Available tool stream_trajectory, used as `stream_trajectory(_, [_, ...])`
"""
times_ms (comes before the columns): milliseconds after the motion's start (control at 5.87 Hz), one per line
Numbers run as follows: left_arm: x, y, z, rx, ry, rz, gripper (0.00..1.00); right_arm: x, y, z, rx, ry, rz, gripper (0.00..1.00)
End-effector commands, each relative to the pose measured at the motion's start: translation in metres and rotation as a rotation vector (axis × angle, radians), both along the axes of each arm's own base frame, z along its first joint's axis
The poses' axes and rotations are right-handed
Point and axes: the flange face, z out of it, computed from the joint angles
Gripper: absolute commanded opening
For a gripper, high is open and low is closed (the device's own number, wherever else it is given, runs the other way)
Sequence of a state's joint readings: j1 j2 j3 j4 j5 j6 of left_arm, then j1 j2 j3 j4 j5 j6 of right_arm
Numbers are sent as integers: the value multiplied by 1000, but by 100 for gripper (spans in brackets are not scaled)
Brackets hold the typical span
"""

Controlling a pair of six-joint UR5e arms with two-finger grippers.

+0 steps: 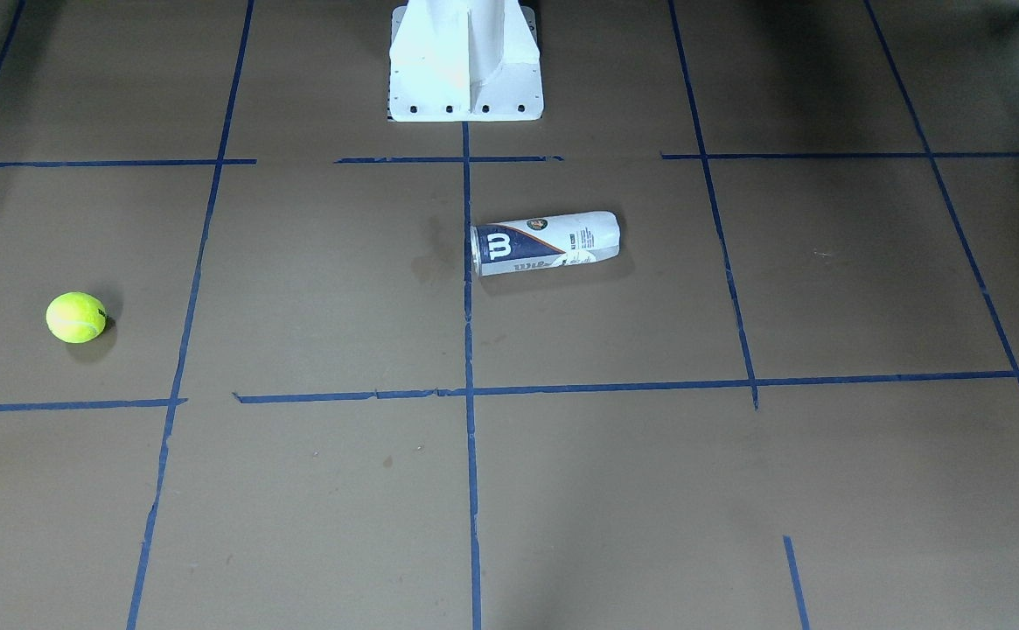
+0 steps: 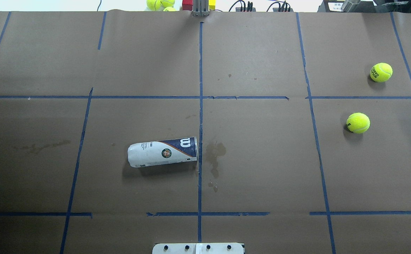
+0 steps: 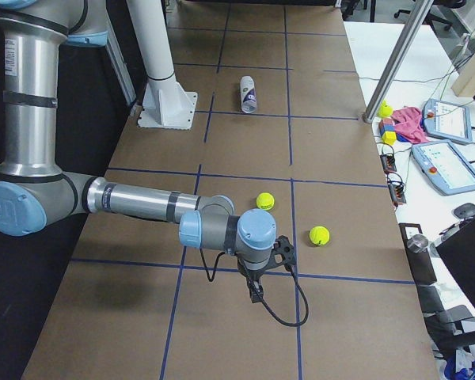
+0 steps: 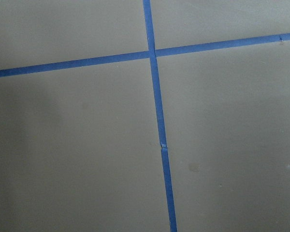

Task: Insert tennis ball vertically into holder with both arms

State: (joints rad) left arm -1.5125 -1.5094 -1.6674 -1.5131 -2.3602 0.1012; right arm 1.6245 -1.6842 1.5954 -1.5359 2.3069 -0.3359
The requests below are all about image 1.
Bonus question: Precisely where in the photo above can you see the yellow tennis ball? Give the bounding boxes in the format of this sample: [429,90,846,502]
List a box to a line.
[45,291,108,344]

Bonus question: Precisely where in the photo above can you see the white Wilson tennis ball can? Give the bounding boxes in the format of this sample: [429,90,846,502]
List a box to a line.
[470,211,621,277]

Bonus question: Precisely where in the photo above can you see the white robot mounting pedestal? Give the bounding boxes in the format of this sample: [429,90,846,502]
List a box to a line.
[387,1,545,123]

